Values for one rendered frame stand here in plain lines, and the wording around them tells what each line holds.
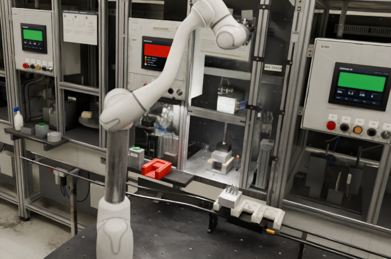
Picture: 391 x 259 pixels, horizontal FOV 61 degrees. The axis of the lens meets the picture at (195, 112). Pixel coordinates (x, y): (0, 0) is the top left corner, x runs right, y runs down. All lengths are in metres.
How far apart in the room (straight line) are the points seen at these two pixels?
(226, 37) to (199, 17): 0.14
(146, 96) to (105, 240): 0.64
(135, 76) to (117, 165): 0.74
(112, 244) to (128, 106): 0.60
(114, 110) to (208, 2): 0.57
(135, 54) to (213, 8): 0.86
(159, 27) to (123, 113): 0.82
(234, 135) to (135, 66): 0.86
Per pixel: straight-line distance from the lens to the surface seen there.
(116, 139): 1.55
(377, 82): 1.73
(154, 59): 2.03
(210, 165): 2.17
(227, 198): 1.86
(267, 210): 1.94
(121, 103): 1.35
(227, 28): 1.36
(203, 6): 1.40
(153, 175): 2.06
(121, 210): 1.70
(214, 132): 2.45
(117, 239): 1.55
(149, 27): 2.07
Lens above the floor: 1.84
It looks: 16 degrees down
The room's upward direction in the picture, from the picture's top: 4 degrees clockwise
